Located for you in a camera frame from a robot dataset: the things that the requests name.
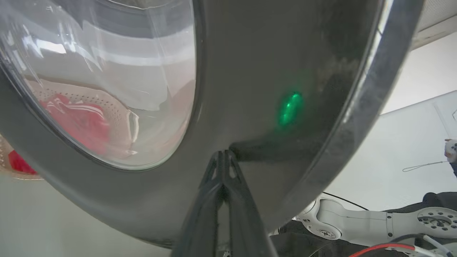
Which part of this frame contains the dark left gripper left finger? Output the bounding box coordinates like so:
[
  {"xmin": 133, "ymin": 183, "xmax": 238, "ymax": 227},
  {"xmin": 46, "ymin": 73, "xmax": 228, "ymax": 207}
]
[{"xmin": 171, "ymin": 152, "xmax": 225, "ymax": 257}]

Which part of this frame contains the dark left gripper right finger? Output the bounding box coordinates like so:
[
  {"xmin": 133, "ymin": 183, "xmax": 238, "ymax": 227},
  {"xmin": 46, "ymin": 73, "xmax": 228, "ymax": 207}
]
[{"xmin": 225, "ymin": 151, "xmax": 279, "ymax": 257}]

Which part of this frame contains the red garment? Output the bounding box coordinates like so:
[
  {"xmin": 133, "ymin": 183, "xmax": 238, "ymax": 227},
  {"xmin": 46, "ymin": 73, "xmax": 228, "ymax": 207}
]
[
  {"xmin": 39, "ymin": 94, "xmax": 111, "ymax": 155},
  {"xmin": 8, "ymin": 150, "xmax": 38, "ymax": 175}
]

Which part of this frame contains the dark washing machine door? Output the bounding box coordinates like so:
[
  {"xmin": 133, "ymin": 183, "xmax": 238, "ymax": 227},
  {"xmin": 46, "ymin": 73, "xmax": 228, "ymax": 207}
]
[{"xmin": 0, "ymin": 0, "xmax": 425, "ymax": 248}]

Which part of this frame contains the cream perforated laundry basket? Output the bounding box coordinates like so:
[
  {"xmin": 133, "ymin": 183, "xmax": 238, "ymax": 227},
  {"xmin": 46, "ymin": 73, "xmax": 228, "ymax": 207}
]
[{"xmin": 0, "ymin": 77, "xmax": 140, "ymax": 180}]

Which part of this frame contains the white handheld controller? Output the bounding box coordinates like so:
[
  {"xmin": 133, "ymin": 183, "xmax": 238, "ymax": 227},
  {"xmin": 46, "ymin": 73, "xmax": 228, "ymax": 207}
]
[{"xmin": 445, "ymin": 139, "xmax": 457, "ymax": 161}]

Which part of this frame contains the thin black cable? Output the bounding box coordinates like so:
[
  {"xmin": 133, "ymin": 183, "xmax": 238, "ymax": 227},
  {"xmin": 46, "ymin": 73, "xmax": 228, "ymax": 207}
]
[{"xmin": 323, "ymin": 192, "xmax": 368, "ymax": 211}]

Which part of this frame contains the red cable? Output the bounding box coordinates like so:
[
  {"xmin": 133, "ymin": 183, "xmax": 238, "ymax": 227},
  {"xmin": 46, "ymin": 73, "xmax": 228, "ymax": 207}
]
[{"xmin": 348, "ymin": 243, "xmax": 416, "ymax": 257}]

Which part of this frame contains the thin controller lanyard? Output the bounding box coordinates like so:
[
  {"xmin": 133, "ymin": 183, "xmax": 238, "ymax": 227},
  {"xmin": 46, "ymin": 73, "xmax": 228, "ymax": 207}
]
[{"xmin": 403, "ymin": 161, "xmax": 448, "ymax": 172}]

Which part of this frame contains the grey cable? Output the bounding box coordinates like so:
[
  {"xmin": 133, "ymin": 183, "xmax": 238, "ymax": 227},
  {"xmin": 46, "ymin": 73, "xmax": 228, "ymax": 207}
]
[{"xmin": 423, "ymin": 235, "xmax": 457, "ymax": 257}]

